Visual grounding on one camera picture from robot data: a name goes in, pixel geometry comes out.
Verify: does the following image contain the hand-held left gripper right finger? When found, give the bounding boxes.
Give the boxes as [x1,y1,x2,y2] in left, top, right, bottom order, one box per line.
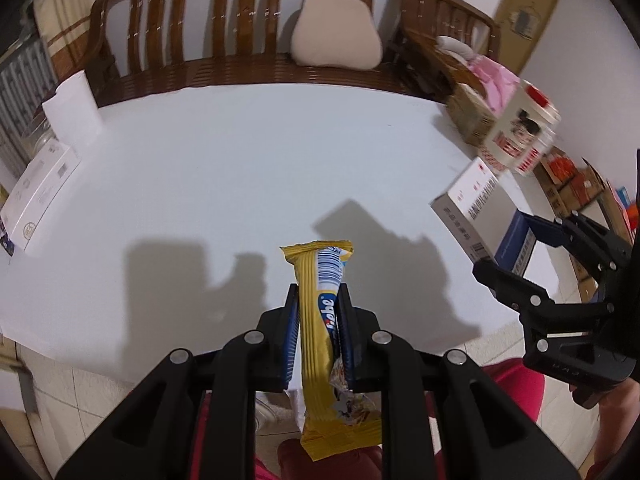
[337,284,581,480]

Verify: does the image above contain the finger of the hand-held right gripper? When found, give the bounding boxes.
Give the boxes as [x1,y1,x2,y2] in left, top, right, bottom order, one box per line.
[472,259,617,342]
[520,211,634,274]

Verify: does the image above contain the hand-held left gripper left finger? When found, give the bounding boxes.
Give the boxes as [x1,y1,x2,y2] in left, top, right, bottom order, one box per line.
[55,284,303,480]

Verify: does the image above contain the yellow snack bar wrapper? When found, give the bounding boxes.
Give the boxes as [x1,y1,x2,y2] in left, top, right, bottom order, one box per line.
[279,241,384,463]

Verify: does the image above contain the white blue medicine box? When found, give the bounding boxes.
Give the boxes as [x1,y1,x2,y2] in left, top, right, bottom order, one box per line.
[431,157,537,279]

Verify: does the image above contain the person's right forearm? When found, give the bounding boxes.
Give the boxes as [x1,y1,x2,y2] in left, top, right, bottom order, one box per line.
[585,377,640,480]

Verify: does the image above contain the open cardboard box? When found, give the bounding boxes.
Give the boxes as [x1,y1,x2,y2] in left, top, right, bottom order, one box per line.
[557,160,615,217]
[532,147,584,197]

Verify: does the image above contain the white striped sneaker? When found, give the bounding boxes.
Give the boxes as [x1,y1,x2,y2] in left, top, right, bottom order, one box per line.
[255,390,302,432]

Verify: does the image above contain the person's red pants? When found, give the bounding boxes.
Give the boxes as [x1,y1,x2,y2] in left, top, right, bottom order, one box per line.
[192,360,547,480]

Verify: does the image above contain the white jug with red cap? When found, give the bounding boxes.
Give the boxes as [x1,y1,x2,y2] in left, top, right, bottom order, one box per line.
[477,79,562,177]

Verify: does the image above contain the brown cardboard box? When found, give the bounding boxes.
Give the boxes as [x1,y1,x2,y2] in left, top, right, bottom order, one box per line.
[445,82,502,147]

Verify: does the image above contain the pink plastic bags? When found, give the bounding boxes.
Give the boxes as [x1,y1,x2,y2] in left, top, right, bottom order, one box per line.
[465,55,522,114]

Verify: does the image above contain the white cloth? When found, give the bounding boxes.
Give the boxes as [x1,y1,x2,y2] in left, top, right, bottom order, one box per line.
[436,35,474,62]

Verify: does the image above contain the hanging door ornament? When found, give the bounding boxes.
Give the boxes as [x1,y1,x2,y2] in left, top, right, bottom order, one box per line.
[514,4,539,39]

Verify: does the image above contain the yellow wooden door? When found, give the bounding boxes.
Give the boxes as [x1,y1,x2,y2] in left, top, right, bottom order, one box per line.
[492,0,562,76]

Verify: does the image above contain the wooden armchair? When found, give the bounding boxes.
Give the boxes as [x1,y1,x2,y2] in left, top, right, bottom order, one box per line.
[395,0,502,107]

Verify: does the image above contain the beige cushion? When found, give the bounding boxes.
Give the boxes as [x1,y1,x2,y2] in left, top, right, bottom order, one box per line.
[291,0,385,72]

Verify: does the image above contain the wooden slatted bench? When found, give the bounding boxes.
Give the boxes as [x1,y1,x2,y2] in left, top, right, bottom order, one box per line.
[90,0,417,109]

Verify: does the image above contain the long white box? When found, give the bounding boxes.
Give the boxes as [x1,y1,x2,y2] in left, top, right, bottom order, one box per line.
[0,141,82,259]

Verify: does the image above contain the white paper towel roll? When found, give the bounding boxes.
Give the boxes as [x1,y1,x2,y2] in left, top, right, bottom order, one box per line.
[41,71,104,149]

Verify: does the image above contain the grey radiator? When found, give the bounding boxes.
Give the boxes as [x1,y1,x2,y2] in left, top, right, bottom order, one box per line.
[0,35,57,177]

